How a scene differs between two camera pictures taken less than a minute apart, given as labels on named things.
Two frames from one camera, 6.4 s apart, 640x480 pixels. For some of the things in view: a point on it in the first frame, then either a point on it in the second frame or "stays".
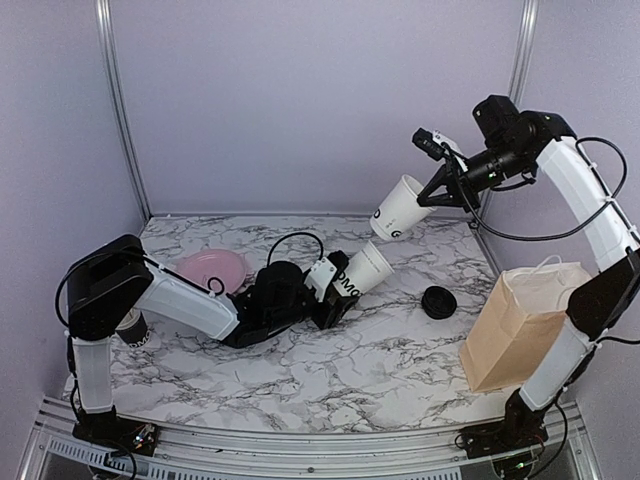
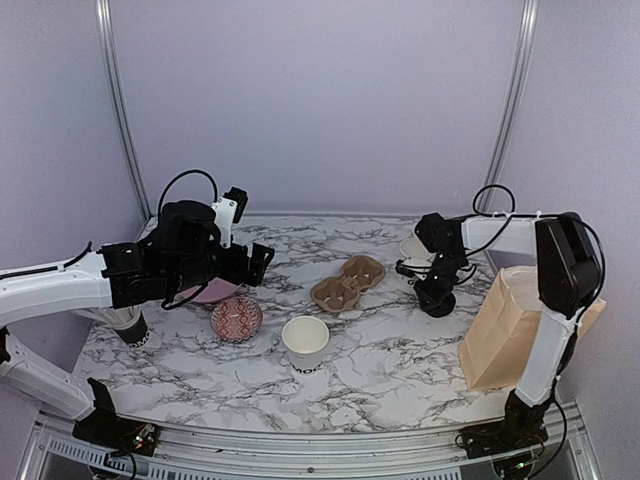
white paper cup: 400,210 → 418,256
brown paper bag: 518,322 stays
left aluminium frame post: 115,106 stays
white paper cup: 366,267 → 305,339
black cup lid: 438,303 stays
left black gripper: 332,314 → 237,270
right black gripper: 461,193 → 422,289
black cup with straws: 133,328 stays
